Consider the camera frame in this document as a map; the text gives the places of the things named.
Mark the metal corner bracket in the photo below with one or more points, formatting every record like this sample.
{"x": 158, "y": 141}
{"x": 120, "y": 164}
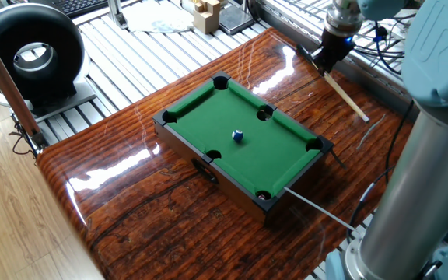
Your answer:
{"x": 39, "y": 140}

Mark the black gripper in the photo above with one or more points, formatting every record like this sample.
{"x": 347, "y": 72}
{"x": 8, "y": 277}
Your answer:
{"x": 334, "y": 46}

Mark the aluminium post foot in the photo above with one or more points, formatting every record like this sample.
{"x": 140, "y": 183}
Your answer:
{"x": 117, "y": 15}

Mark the white cloth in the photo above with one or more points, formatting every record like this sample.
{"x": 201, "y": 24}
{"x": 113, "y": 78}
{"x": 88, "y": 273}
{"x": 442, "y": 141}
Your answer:
{"x": 158, "y": 17}

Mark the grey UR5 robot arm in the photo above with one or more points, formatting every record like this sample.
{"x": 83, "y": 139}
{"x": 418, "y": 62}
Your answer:
{"x": 414, "y": 194}

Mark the grey square plate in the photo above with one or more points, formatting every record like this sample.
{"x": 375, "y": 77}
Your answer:
{"x": 233, "y": 17}

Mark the red pool ball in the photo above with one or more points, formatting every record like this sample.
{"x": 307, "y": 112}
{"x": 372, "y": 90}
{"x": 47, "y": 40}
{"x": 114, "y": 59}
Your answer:
{"x": 262, "y": 197}

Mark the black and wood pool cue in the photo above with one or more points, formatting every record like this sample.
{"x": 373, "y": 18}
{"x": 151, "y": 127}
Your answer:
{"x": 344, "y": 95}

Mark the white zip tie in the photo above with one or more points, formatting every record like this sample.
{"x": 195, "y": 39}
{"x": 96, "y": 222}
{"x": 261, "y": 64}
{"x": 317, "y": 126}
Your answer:
{"x": 317, "y": 208}

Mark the blue striped pool ball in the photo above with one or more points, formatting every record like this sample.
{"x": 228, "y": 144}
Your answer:
{"x": 237, "y": 135}

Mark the black keyboard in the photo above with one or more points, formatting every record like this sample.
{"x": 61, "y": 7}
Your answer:
{"x": 80, "y": 5}

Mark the wooden block puzzle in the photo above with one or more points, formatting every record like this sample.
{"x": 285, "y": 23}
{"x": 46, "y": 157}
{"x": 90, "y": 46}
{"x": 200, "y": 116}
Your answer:
{"x": 206, "y": 17}

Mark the green mini pool table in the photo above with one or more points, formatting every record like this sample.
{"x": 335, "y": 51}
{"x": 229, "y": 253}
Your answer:
{"x": 255, "y": 155}

